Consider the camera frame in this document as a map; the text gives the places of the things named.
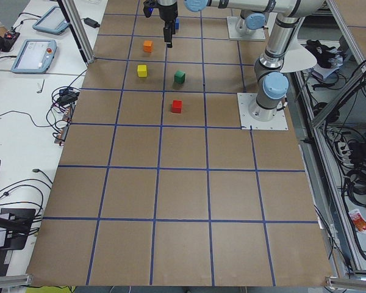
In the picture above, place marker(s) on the black power adapter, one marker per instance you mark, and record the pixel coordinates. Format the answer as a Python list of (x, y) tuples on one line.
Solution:
[(91, 22)]

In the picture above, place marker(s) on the orange wooden block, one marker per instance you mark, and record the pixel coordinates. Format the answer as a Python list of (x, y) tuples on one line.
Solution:
[(148, 46)]

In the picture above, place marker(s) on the far teach pendant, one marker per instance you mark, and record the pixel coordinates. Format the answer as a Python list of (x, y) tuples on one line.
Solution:
[(52, 22)]

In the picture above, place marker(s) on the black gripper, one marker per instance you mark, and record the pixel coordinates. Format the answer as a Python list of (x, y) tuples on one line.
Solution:
[(168, 12)]

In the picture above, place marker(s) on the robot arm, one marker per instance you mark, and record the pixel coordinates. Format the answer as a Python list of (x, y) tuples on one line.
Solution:
[(272, 84), (250, 21)]

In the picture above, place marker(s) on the aluminium frame post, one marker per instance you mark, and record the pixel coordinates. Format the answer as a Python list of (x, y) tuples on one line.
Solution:
[(73, 19)]

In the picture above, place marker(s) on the near teach pendant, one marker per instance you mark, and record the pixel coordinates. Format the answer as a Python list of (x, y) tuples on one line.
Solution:
[(35, 56)]

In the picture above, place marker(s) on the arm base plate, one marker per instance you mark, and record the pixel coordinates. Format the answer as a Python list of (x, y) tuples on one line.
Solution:
[(253, 117), (257, 36)]

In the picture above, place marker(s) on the red wooden block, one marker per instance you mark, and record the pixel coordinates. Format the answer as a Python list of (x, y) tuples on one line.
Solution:
[(176, 106)]

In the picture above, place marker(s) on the white chair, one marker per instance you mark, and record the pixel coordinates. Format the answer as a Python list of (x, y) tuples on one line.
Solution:
[(297, 58)]

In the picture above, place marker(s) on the teach pendant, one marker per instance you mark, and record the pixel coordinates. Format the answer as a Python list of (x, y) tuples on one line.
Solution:
[(52, 22), (35, 56)]

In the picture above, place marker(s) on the yellow wooden block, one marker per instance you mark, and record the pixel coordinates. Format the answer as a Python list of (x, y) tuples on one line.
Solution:
[(142, 70)]

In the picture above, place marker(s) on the green wooden block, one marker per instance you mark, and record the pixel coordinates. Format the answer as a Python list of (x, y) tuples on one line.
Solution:
[(179, 77)]

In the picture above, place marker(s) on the blue wooden block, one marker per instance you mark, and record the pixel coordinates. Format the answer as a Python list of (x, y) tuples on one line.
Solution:
[(177, 23)]

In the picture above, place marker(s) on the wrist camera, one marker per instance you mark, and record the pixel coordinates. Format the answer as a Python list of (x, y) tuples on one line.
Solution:
[(148, 7)]

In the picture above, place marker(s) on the orange snack packet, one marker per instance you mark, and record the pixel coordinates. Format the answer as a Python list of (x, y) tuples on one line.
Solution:
[(358, 220)]

